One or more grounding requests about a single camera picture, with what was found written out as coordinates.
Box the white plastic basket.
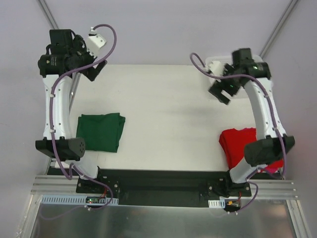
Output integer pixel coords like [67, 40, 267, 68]
[208, 54, 271, 93]

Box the green t shirt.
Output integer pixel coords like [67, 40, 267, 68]
[76, 113, 126, 153]

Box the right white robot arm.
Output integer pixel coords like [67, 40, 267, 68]
[206, 48, 295, 196]

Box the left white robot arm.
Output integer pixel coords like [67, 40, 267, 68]
[35, 29, 107, 193]

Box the red folded t shirt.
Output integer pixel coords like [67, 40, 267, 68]
[219, 128, 286, 171]

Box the pink folded t shirt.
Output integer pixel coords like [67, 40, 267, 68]
[263, 167, 278, 174]

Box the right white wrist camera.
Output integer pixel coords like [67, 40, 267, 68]
[206, 60, 225, 76]

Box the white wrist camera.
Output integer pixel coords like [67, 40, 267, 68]
[85, 27, 107, 58]
[206, 60, 225, 76]

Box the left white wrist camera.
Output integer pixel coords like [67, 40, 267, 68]
[85, 27, 107, 58]

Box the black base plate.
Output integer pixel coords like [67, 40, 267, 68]
[76, 169, 251, 208]

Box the right white cable duct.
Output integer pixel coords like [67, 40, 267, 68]
[208, 198, 225, 209]

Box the white cable duct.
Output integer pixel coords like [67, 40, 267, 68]
[208, 198, 225, 209]
[42, 195, 119, 206]

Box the aluminium frame rail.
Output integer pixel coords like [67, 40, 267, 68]
[31, 175, 299, 200]

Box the left white cable duct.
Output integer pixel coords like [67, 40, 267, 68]
[42, 195, 119, 206]

